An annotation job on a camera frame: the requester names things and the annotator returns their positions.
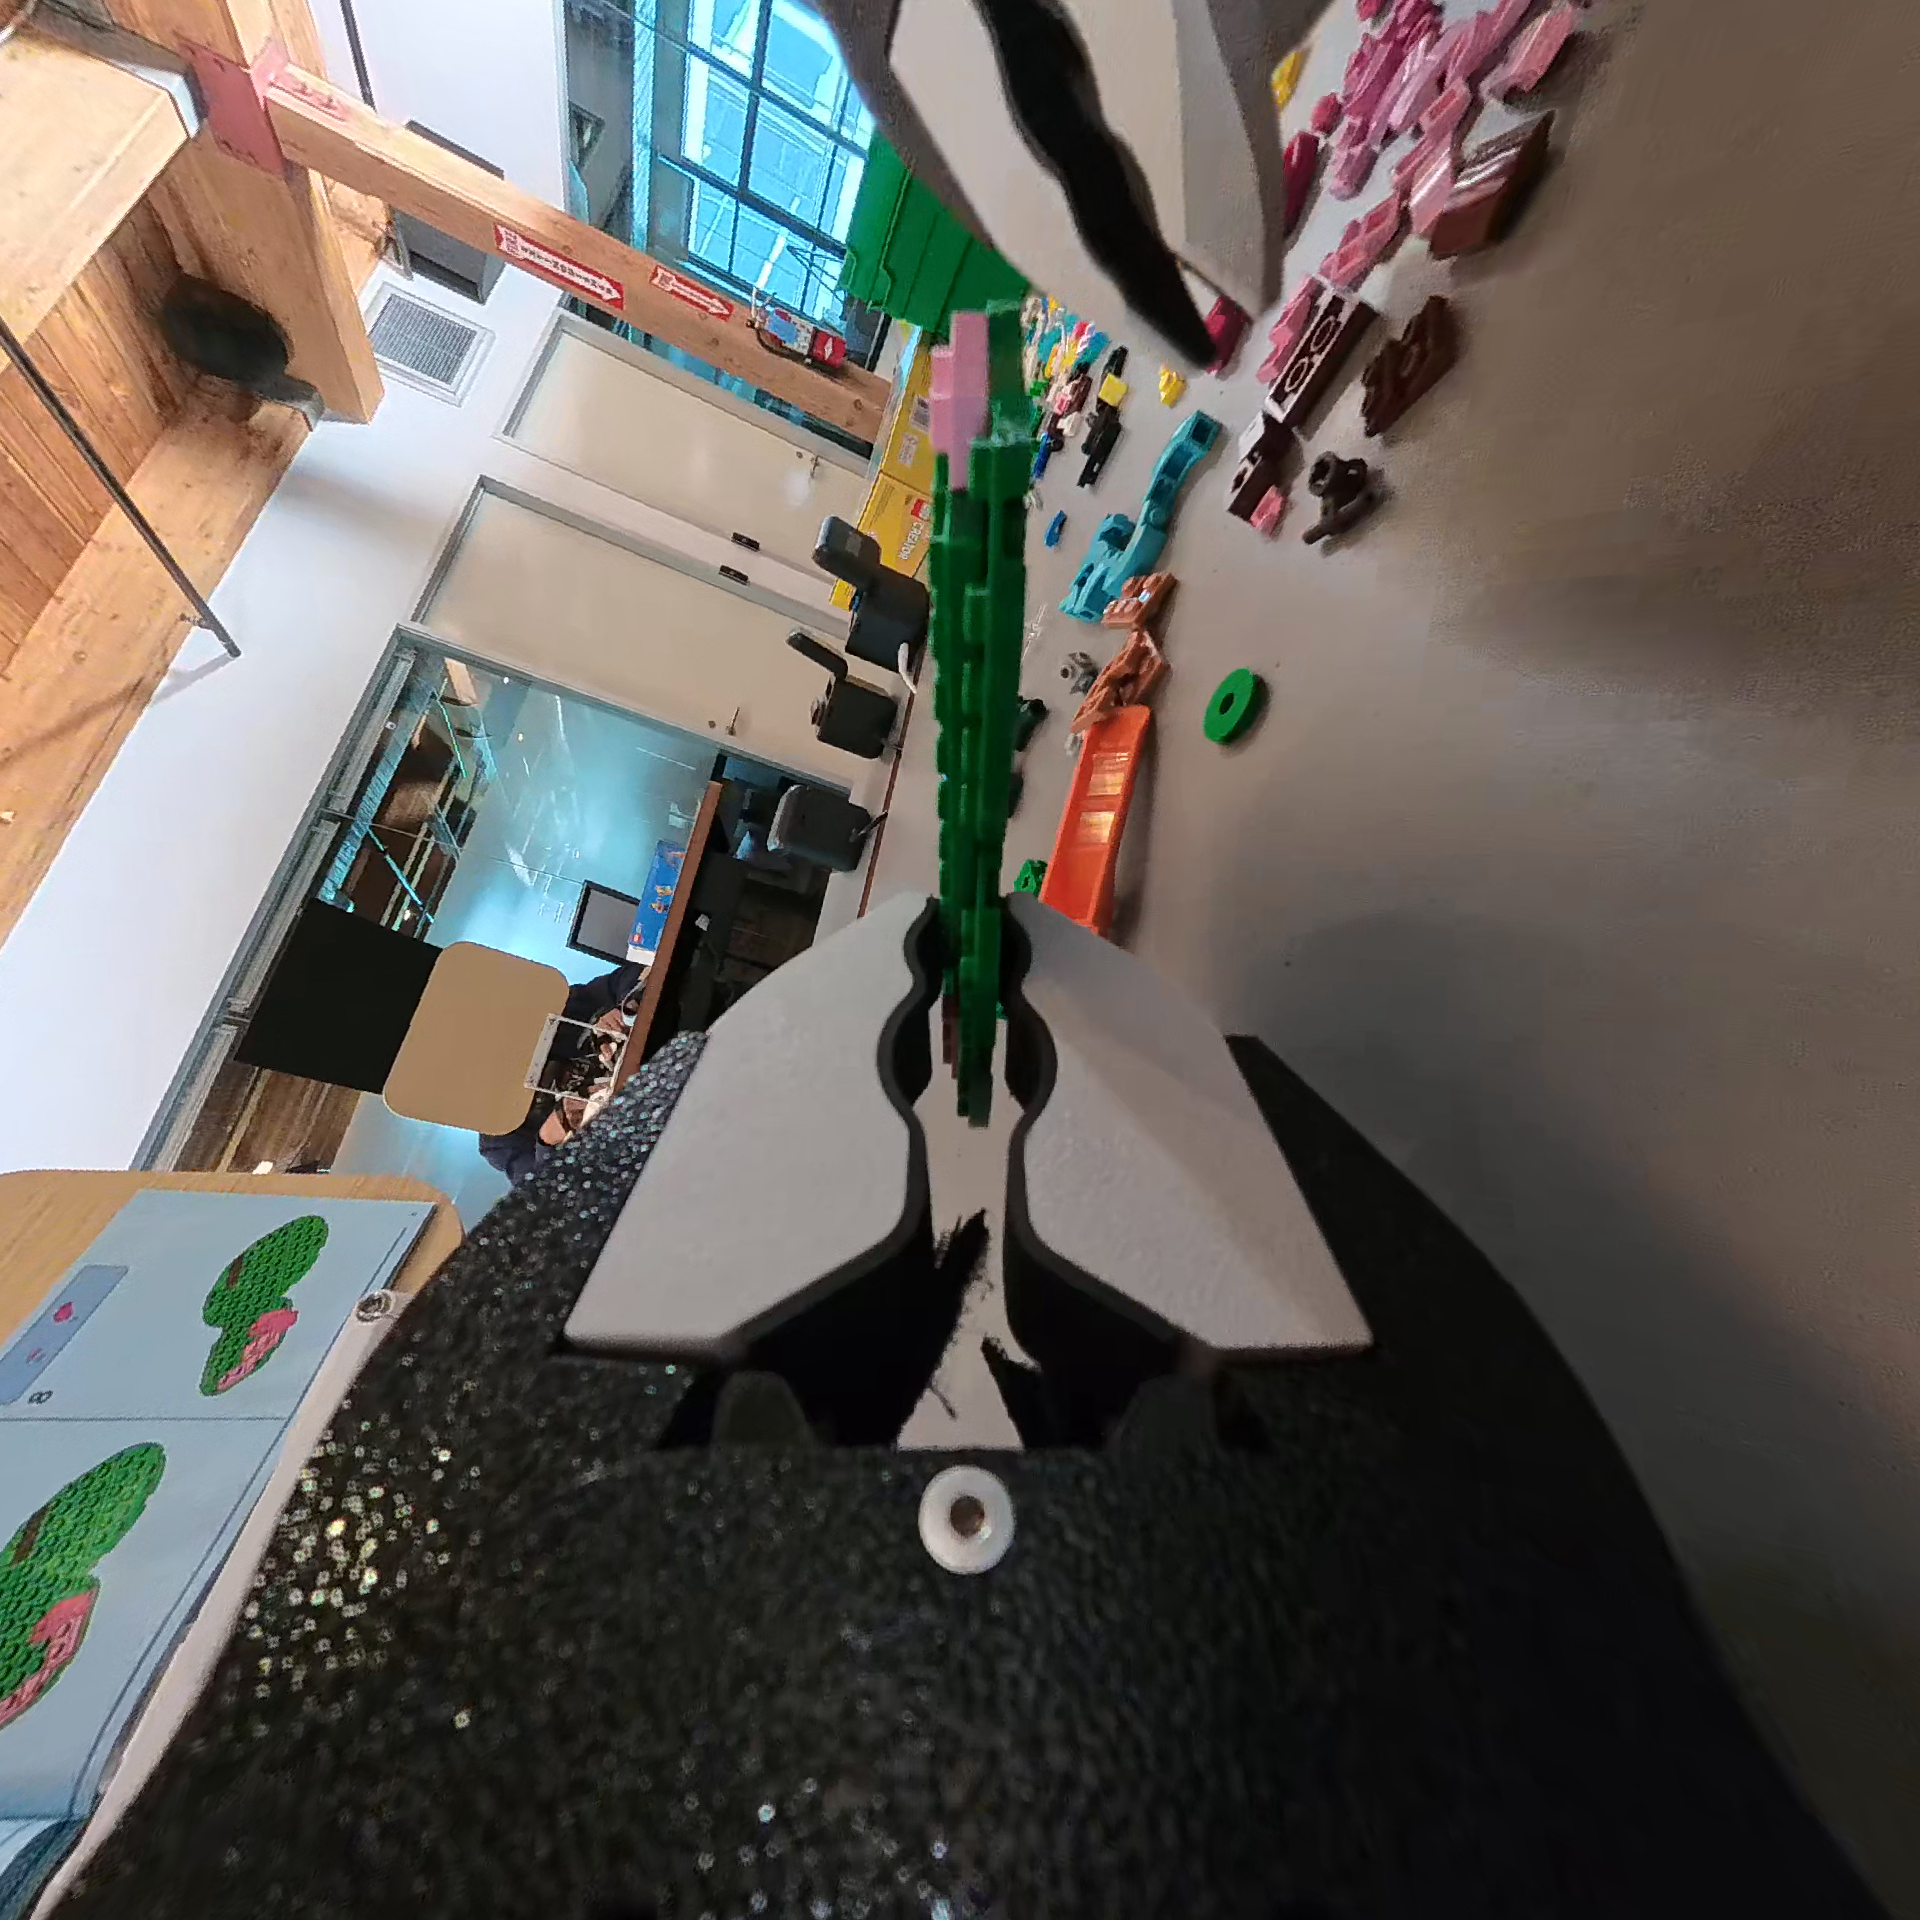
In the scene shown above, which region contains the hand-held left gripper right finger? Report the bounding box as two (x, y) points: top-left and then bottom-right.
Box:
(1000, 892), (1375, 1373)

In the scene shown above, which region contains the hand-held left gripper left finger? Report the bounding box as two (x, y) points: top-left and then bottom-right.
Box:
(563, 892), (951, 1366)

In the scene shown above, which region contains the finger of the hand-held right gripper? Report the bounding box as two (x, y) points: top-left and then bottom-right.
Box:
(816, 0), (1221, 367)
(996, 0), (1327, 355)

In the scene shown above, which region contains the green lego baseplate assembly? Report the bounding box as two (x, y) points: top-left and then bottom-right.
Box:
(922, 300), (1039, 1130)

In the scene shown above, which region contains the pile of pink lego pieces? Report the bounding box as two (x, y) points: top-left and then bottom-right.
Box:
(1253, 0), (1596, 378)

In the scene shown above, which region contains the reddish brown lego plate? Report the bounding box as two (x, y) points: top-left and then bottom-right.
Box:
(1264, 285), (1378, 436)

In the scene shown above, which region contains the mixed colour lego pile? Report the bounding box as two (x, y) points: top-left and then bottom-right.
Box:
(1024, 292), (1103, 452)

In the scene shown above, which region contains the wood grain lego tile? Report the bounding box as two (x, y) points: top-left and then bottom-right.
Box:
(1423, 111), (1557, 260)

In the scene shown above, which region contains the dark brown lego plate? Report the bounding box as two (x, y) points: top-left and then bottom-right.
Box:
(1358, 295), (1461, 442)

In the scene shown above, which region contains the black lego piece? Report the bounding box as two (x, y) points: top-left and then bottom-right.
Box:
(1076, 347), (1130, 490)

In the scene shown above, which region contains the dark brown lego clip piece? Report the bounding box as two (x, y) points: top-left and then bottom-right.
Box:
(1302, 455), (1382, 548)

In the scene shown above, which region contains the orange lego brick separator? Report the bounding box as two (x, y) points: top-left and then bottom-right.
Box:
(1038, 702), (1157, 940)

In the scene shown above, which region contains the pile of light blue lego pieces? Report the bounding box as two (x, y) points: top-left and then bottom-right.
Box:
(1055, 412), (1226, 629)

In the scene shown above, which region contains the lego instruction booklet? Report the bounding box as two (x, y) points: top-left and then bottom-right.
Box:
(0, 1190), (437, 1870)

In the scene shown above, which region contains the green plastic crate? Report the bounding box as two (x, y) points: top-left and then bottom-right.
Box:
(836, 142), (1038, 324)

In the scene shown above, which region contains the large grid window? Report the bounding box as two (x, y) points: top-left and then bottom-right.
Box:
(563, 0), (879, 324)

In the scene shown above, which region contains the black device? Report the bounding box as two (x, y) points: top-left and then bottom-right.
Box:
(787, 631), (902, 758)
(810, 514), (933, 670)
(766, 779), (876, 874)

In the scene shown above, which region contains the yellow cardboard box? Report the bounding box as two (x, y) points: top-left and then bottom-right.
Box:
(855, 323), (946, 579)

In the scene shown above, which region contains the frosted glass panel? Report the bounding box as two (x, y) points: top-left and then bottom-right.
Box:
(496, 307), (887, 519)
(412, 478), (840, 707)

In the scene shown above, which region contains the black panel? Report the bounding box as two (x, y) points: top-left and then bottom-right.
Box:
(231, 901), (443, 1096)

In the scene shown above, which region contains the wooden ceiling beam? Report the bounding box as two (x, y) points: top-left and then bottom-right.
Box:
(181, 36), (893, 443)

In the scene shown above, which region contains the wooden board stand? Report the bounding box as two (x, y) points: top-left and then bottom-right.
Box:
(0, 1167), (471, 1352)

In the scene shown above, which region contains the black round speaker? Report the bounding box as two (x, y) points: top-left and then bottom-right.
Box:
(158, 269), (324, 406)

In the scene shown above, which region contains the black metal rod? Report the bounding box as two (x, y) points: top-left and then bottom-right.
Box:
(0, 318), (244, 663)

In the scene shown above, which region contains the wall air vent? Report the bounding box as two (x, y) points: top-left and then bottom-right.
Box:
(359, 277), (496, 399)

